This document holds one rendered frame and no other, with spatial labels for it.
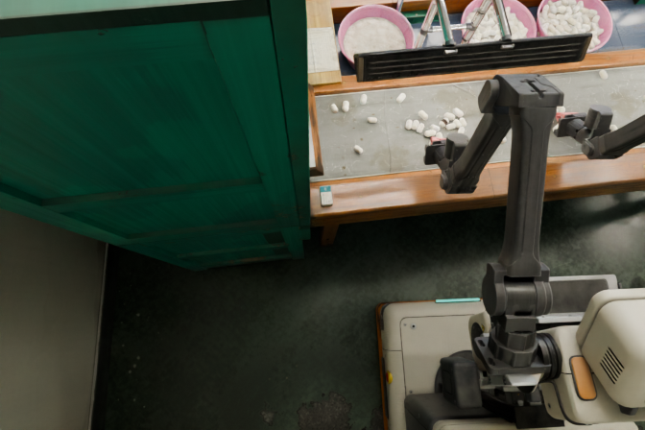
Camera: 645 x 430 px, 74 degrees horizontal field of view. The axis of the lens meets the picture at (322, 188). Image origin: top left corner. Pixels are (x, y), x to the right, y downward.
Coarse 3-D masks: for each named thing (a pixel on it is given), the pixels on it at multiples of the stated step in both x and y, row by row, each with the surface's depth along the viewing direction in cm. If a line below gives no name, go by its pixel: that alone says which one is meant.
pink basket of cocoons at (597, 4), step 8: (544, 0) 156; (552, 0) 160; (576, 0) 160; (584, 0) 159; (592, 0) 158; (600, 0) 156; (592, 8) 159; (600, 8) 157; (600, 16) 158; (608, 16) 155; (536, 24) 160; (600, 24) 158; (608, 24) 155; (544, 32) 152; (608, 32) 154; (600, 40) 155
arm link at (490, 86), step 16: (496, 80) 79; (480, 96) 84; (496, 96) 79; (496, 112) 83; (480, 128) 92; (496, 128) 87; (480, 144) 93; (496, 144) 93; (464, 160) 103; (480, 160) 98; (448, 176) 113; (464, 176) 106; (448, 192) 113; (464, 192) 113
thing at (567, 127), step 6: (564, 120) 136; (570, 120) 136; (576, 120) 135; (582, 120) 135; (564, 126) 137; (570, 126) 135; (576, 126) 133; (582, 126) 132; (558, 132) 138; (564, 132) 138; (570, 132) 135; (576, 132) 133
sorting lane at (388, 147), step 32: (320, 96) 146; (352, 96) 147; (384, 96) 147; (416, 96) 147; (448, 96) 148; (576, 96) 149; (608, 96) 149; (640, 96) 150; (320, 128) 143; (352, 128) 144; (384, 128) 144; (352, 160) 141; (384, 160) 141; (416, 160) 141
